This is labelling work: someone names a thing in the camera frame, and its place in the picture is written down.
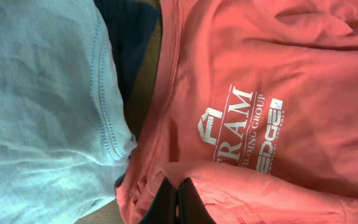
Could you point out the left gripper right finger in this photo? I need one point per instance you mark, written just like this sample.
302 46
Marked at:
191 209

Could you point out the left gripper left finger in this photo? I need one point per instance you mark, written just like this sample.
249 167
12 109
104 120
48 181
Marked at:
164 206

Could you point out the orange printed t-shirt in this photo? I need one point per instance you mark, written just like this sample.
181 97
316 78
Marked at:
257 102

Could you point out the folded grey t-shirt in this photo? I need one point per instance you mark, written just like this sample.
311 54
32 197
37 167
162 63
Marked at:
64 141

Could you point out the folded navy garment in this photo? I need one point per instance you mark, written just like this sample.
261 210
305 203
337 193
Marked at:
130 26

